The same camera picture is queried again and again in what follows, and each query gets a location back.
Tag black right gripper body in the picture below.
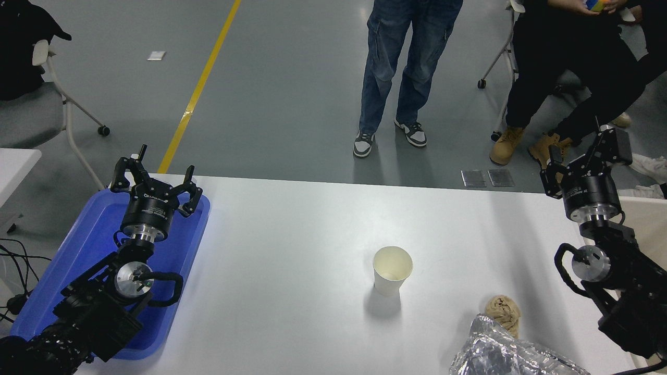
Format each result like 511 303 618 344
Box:
560 174 622 216

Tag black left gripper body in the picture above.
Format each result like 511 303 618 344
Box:
120 180 182 238

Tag white paper cup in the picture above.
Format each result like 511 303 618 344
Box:
373 246 414 297

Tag seated person's right hand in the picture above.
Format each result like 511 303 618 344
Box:
547 0 600 15

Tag large pale bin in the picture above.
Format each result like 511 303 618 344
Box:
581 196 667 370

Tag blue plastic tray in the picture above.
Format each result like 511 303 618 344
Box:
9 188 212 361

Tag seated person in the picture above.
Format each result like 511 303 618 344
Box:
490 0 649 170

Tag white-framed wheeled chair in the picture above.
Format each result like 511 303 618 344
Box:
477 0 589 142

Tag grey wheeled chair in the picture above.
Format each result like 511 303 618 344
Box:
0 39 111 191

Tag small white side table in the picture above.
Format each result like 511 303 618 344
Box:
0 148 42 234

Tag crumpled tan paper ball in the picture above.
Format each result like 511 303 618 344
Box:
485 295 522 339

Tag black jacket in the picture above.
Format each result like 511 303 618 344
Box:
0 0 72 101

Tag crumpled silver foil tray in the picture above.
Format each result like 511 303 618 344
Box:
449 314 592 375

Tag standing person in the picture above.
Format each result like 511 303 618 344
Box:
353 0 464 158

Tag black floor cables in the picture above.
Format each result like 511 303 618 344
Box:
0 239 53 323

